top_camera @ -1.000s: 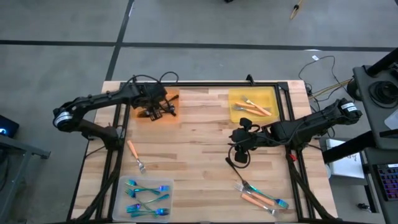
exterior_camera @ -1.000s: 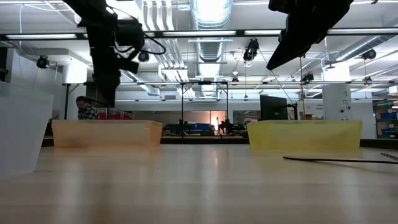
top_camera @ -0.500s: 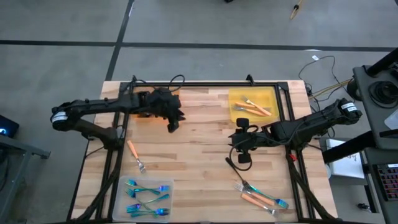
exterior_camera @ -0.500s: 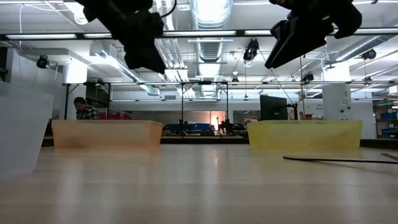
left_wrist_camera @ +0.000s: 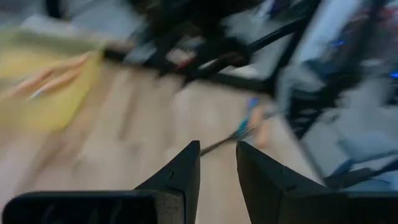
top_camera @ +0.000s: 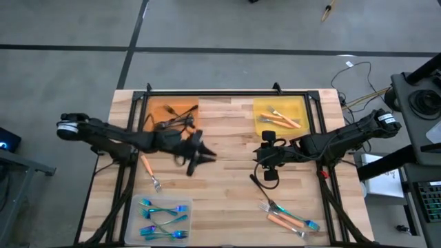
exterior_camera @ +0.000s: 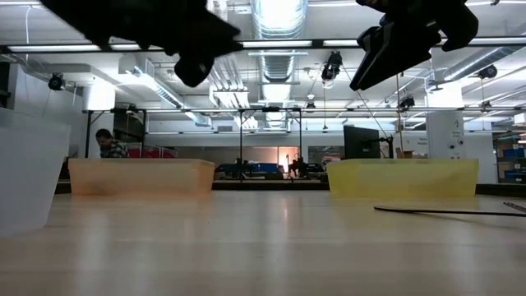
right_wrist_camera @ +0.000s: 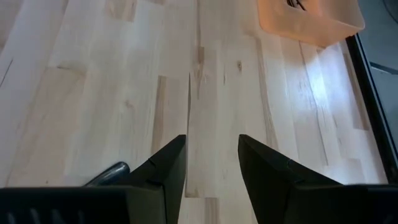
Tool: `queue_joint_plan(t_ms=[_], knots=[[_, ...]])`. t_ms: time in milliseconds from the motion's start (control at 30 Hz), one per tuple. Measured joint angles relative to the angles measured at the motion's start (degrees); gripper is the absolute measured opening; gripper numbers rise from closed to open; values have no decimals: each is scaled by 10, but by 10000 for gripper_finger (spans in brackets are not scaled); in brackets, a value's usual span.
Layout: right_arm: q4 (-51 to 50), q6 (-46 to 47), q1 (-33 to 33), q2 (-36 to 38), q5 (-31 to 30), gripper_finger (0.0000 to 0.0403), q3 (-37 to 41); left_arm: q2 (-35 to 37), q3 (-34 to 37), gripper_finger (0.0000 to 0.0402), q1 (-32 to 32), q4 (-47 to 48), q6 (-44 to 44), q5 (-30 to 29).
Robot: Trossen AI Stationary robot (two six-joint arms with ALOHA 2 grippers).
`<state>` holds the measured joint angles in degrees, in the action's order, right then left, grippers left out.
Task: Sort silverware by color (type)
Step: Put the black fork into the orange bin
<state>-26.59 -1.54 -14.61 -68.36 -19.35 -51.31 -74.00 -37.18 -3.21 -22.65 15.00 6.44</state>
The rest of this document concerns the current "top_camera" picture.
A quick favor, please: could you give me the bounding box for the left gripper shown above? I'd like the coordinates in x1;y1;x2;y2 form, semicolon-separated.
161;130;217;176

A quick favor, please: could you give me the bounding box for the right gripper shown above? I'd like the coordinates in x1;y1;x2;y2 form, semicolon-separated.
254;130;306;182

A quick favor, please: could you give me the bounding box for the orange-handled knife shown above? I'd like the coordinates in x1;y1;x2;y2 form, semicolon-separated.
260;112;300;122

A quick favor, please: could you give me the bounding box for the black spoon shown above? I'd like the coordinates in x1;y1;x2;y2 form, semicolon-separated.
161;118;194;131

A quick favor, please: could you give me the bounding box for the blue and orange cutlery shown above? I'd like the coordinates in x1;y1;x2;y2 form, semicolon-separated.
267;212;311;242

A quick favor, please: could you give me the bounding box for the distant silver fork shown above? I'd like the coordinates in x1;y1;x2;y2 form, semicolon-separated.
139;208;165;232

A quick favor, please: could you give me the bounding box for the iridescent blue spoon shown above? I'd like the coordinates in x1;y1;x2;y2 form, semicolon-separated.
139;229;173;241

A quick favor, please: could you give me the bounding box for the yellow translucent plastic bin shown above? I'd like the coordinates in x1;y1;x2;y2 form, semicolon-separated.
253;96;310;137

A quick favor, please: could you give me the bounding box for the orange translucent plastic bin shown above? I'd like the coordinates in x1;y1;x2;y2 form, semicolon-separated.
146;96;200;134

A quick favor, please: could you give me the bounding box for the clear plastic bin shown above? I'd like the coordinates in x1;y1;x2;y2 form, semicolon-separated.
125;193;194;246

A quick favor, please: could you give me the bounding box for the black metal beam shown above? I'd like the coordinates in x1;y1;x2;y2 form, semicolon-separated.
356;143;441;182

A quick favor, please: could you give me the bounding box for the white box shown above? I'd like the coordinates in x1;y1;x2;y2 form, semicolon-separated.
360;153;404;199

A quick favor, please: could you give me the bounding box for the grey equipment cart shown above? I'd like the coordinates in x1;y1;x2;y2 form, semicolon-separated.
391;53;441;167

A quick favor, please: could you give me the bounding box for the black backlit keyboard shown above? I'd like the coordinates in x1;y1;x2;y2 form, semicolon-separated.
415;180;441;224

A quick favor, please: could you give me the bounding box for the grey metal bench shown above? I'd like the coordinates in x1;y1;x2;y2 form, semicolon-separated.
0;147;57;248

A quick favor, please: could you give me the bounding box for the black device with blue light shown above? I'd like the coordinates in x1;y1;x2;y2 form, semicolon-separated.
0;126;22;154

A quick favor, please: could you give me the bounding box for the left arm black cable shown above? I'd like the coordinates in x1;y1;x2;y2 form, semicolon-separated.
143;112;189;168

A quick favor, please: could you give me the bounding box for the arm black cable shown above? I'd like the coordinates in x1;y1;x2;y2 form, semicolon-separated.
143;112;189;168
253;137;287;190

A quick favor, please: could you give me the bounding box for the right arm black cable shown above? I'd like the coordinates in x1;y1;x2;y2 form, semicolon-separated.
253;137;287;190

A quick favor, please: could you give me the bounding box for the black aluminium table frame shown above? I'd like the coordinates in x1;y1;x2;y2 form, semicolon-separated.
74;82;376;248

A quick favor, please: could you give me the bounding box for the yellow floor cable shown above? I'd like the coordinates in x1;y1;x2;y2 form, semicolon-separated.
344;87;390;108

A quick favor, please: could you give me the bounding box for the black floor cable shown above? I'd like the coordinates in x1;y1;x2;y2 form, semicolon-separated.
329;61;392;128

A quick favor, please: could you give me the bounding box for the black cable coil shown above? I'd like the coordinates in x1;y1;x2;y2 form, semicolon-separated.
408;88;441;121

